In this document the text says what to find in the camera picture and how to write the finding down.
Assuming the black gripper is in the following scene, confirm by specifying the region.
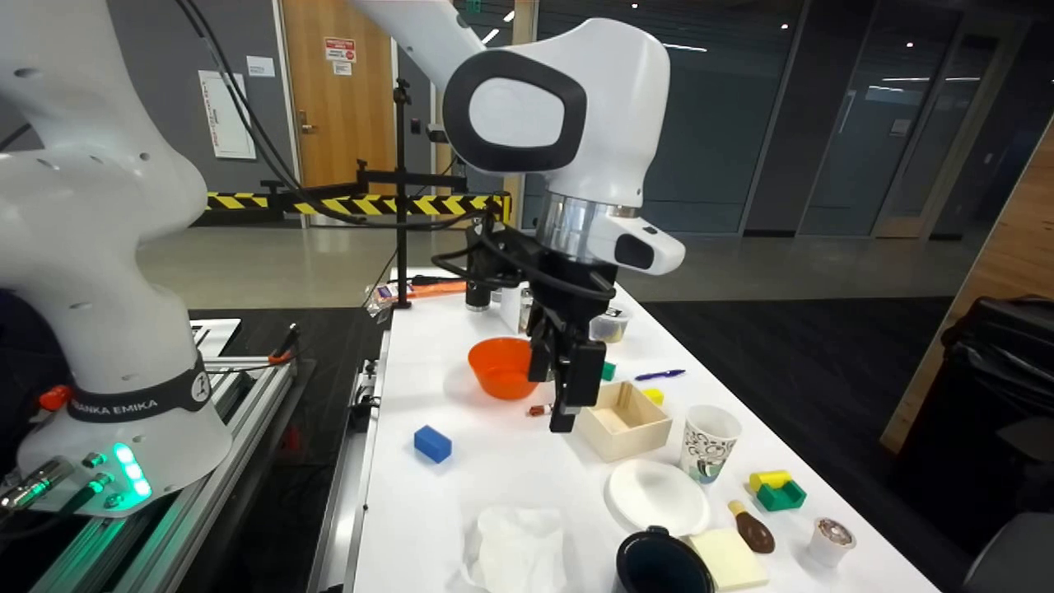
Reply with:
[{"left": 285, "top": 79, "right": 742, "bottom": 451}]
[{"left": 524, "top": 254, "right": 619, "bottom": 436}]

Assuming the white tissue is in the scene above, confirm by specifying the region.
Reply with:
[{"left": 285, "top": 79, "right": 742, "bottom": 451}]
[{"left": 459, "top": 503, "right": 578, "bottom": 593}]

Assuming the light wooden box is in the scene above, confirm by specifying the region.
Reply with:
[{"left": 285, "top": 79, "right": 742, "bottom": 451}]
[{"left": 572, "top": 378, "right": 675, "bottom": 463}]

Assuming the orange plastic bowl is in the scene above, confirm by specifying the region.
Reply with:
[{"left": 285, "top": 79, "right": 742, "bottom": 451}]
[{"left": 466, "top": 336, "right": 548, "bottom": 405}]

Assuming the white round plate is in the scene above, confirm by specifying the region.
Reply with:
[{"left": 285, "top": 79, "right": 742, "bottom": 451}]
[{"left": 603, "top": 454, "right": 714, "bottom": 540}]

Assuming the printed paper cup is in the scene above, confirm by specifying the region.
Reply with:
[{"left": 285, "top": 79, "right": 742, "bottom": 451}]
[{"left": 677, "top": 403, "right": 743, "bottom": 486}]

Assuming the blue block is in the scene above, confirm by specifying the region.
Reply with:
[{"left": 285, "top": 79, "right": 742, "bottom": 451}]
[{"left": 412, "top": 420, "right": 455, "bottom": 463}]

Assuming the orange marker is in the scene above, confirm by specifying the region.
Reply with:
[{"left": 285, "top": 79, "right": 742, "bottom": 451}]
[{"left": 405, "top": 278, "right": 472, "bottom": 300}]

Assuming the dark green speckled mug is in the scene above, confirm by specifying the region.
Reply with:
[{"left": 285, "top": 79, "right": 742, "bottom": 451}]
[{"left": 614, "top": 523, "right": 719, "bottom": 593}]

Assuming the pale yellow sticky pad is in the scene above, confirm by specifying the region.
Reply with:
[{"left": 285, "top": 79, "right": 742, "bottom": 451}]
[{"left": 687, "top": 526, "right": 772, "bottom": 593}]

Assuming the yellow black caution barrier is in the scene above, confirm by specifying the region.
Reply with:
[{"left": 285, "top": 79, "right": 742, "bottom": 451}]
[{"left": 205, "top": 186, "right": 513, "bottom": 225}]

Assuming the wooden door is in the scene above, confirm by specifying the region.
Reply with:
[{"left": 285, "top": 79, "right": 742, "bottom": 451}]
[{"left": 277, "top": 0, "right": 405, "bottom": 191}]

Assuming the red white door sign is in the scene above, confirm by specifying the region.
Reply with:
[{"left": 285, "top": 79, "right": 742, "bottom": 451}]
[{"left": 320, "top": 37, "right": 362, "bottom": 82}]

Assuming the black bin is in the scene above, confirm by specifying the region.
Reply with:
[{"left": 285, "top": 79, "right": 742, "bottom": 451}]
[{"left": 939, "top": 293, "right": 1054, "bottom": 472}]

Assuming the black camera stand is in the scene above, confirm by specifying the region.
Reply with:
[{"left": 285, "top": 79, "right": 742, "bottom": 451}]
[{"left": 354, "top": 76, "right": 502, "bottom": 314}]

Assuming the aluminium rail frame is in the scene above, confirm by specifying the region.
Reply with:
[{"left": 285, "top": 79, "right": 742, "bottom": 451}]
[{"left": 0, "top": 325, "right": 304, "bottom": 593}]

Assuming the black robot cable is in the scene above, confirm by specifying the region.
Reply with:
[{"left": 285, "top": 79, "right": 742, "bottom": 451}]
[{"left": 173, "top": 0, "right": 317, "bottom": 204}]

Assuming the white wall paper sheet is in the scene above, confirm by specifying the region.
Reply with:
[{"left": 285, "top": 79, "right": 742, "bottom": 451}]
[{"left": 195, "top": 64, "right": 265, "bottom": 165}]

